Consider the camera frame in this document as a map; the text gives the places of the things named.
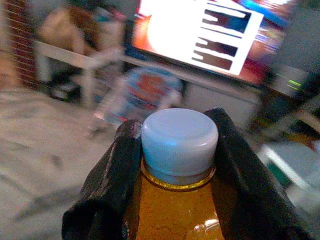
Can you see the orange drink bottle white cap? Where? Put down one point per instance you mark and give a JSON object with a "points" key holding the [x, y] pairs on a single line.
{"points": [[177, 137]]}

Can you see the white shelf rack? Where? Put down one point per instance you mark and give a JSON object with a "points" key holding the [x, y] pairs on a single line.
{"points": [[65, 56]]}

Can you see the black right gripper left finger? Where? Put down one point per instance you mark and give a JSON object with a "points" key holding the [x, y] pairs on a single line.
{"points": [[107, 180]]}

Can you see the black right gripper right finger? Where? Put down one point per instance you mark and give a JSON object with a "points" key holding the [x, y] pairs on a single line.
{"points": [[245, 187]]}

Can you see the brown paper bag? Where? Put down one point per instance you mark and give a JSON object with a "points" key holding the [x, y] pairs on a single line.
{"points": [[62, 30]]}

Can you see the red tiled column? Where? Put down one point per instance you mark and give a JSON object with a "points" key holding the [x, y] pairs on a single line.
{"points": [[21, 42]]}

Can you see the white television bench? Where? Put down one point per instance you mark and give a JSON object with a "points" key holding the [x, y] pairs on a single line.
{"points": [[220, 97]]}

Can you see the colourful baby bouncer seat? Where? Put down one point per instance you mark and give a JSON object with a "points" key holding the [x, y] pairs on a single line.
{"points": [[147, 92]]}

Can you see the flat television screen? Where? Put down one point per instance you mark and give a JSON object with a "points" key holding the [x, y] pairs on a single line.
{"points": [[180, 30]]}

